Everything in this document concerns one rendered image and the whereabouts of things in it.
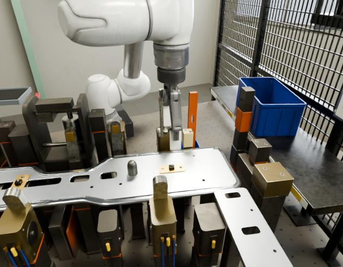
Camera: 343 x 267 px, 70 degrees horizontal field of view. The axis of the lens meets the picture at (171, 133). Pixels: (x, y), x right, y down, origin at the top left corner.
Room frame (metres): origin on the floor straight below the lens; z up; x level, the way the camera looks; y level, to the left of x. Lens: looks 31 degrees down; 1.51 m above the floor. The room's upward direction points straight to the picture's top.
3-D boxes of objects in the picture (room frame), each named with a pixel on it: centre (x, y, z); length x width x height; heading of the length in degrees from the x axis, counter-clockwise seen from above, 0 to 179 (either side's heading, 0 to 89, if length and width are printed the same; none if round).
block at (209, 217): (0.44, -0.11, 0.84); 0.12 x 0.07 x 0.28; 9
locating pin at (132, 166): (0.61, 0.12, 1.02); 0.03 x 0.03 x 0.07
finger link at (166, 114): (0.70, 0.01, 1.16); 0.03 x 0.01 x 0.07; 99
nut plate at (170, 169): (0.63, 0.00, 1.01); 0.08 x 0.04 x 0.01; 99
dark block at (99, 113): (0.81, 0.27, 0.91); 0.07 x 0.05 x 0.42; 9
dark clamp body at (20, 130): (0.77, 0.53, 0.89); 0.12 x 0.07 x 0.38; 9
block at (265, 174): (0.55, -0.29, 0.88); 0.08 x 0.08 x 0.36; 9
